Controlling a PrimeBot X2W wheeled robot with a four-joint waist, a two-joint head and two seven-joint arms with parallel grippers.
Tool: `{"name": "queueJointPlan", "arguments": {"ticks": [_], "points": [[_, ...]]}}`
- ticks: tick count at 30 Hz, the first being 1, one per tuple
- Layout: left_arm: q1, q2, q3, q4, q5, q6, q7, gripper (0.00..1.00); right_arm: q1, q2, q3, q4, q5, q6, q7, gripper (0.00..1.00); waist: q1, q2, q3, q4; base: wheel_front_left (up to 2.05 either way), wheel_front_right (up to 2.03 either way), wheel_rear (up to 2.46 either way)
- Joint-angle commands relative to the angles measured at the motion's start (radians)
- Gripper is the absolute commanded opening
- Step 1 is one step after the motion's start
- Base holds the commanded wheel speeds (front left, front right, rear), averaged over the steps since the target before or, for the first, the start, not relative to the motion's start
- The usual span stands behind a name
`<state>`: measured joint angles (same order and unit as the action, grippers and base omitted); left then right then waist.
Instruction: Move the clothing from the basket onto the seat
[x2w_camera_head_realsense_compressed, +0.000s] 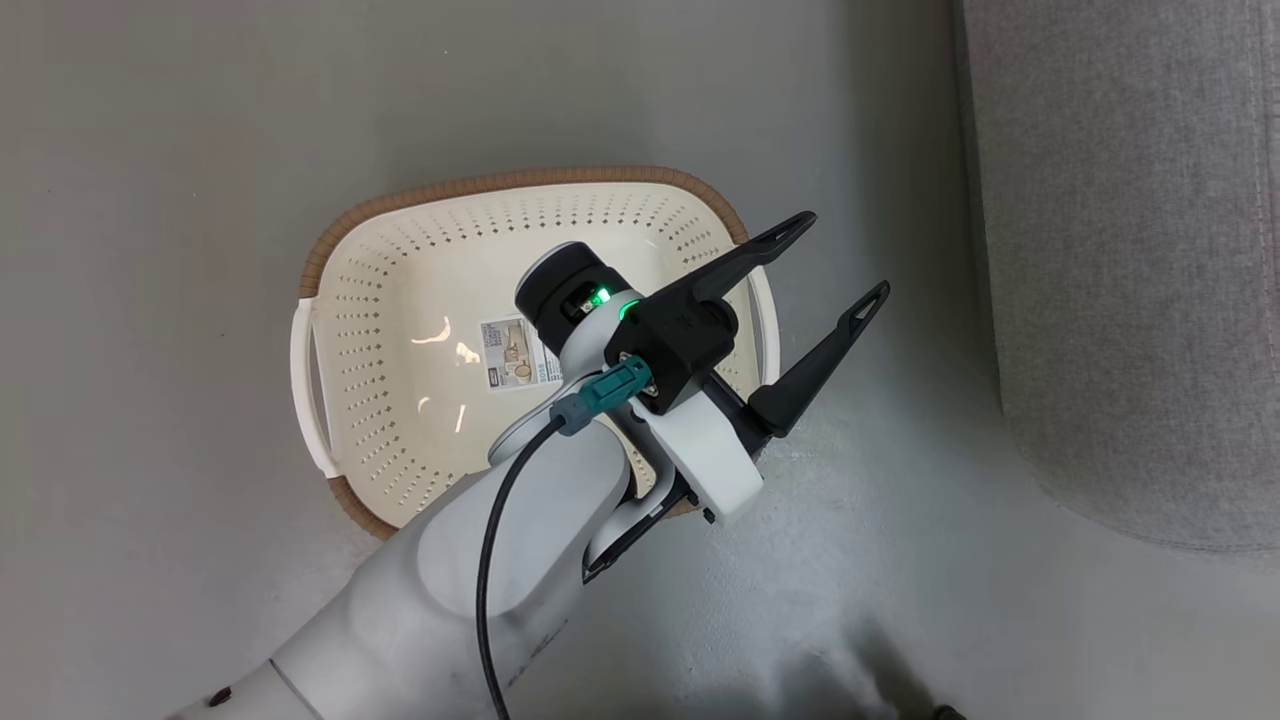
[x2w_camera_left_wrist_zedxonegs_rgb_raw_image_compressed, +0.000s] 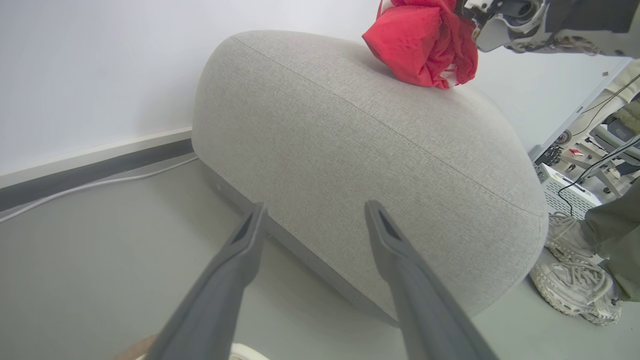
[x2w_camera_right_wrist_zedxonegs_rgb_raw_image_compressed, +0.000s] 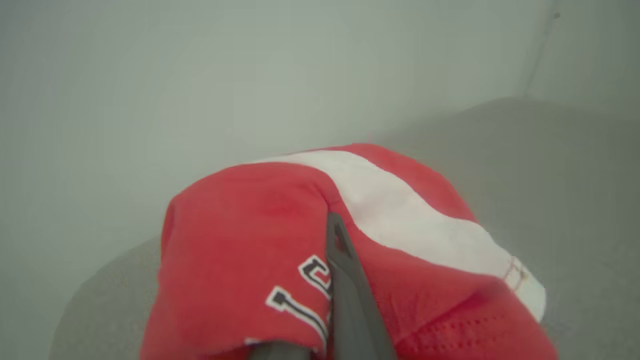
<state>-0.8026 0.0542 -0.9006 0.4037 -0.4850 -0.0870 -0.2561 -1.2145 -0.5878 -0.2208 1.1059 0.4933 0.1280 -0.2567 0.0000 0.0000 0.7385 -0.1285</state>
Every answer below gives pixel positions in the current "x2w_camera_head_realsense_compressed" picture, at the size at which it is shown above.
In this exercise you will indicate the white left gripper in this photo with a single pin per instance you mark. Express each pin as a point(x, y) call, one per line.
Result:
point(710, 470)

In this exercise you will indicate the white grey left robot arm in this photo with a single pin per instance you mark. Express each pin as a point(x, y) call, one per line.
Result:
point(450, 600)

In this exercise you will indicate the cream perforated laundry basket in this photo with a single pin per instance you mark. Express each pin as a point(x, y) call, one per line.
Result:
point(400, 300)

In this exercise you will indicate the paper product label sticker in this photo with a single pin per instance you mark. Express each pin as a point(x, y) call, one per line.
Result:
point(515, 355)

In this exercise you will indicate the black roller omni wheel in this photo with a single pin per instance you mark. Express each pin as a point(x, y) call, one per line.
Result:
point(950, 714)

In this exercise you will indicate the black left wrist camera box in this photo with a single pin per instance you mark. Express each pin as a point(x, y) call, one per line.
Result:
point(680, 340)

